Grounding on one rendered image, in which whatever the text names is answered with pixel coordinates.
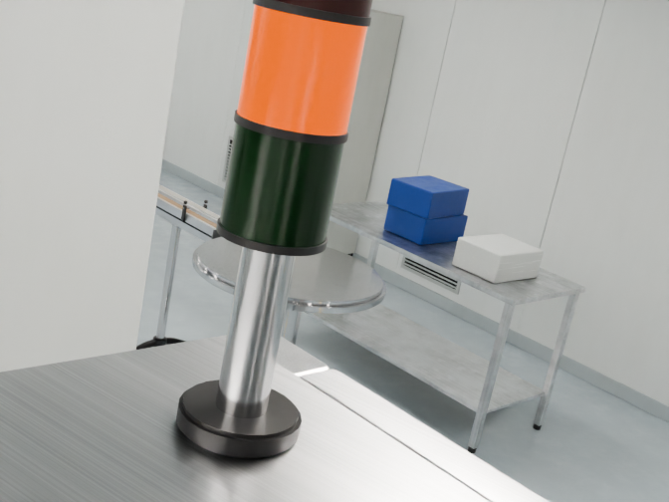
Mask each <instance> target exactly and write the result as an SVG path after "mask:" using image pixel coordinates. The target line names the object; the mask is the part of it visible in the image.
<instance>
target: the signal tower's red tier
mask: <svg viewBox="0 0 669 502"><path fill-rule="evenodd" d="M275 1H279V2H284V3H288V4H293V5H297V6H302V7H307V8H312V9H317V10H323V11H328V12H333V13H339V14H344V15H350V16H357V17H366V18H368V17H369V15H370V10H371V5H372V0H275Z"/></svg>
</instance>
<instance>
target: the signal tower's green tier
mask: <svg viewBox="0 0 669 502"><path fill-rule="evenodd" d="M343 147H344V143H341V144H317V143H307V142H300V141H294V140H288V139H283V138H278V137H274V136H270V135H266V134H262V133H259V132H256V131H252V130H250V129H247V128H244V127H242V126H240V125H237V124H236V123H235V128H234V134H233V140H232V146H231V153H230V159H229V165H228V171H227V177H226V184H225V190H224V196H223V202H222V208H221V215H220V221H219V222H220V224H221V226H222V227H223V228H225V229H226V230H228V231H229V232H231V233H233V234H235V235H237V236H240V237H243V238H245V239H249V240H252V241H256V242H259V243H264V244H269V245H275V246H282V247H295V248H304V247H314V246H318V245H321V244H323V243H324V242H325V241H326V238H327V233H328V228H329V222H330V217H331V212H332V207H333V202H334V197H335V188H336V183H337V178H338V173H339V168H340V162H341V157H342V152H343Z"/></svg>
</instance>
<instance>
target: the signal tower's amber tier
mask: <svg viewBox="0 0 669 502"><path fill-rule="evenodd" d="M366 30H367V27H363V26H354V25H347V24H342V23H336V22H330V21H325V20H319V19H314V18H309V17H304V16H299V15H294V14H290V13H285V12H281V11H276V10H272V9H268V8H265V7H261V6H258V5H254V11H253V17H252V24H251V30H250V36H249V42H248V48H247V55H246V61H245V67H244V73H243V79H242V85H241V92H240V98H239V104H238V110H237V113H238V115H240V116H241V117H243V118H245V119H247V120H249V121H252V122H255V123H258V124H261V125H265V126H271V127H275V128H280V129H284V130H290V131H295V132H301V133H309V134H318V135H342V134H346V132H347V127H348V122H349V117H350V112H351V107H352V101H353V96H354V91H355V86H356V81H357V76H358V71H359V66H360V61H361V56H362V51H363V46H364V40H365V35H366Z"/></svg>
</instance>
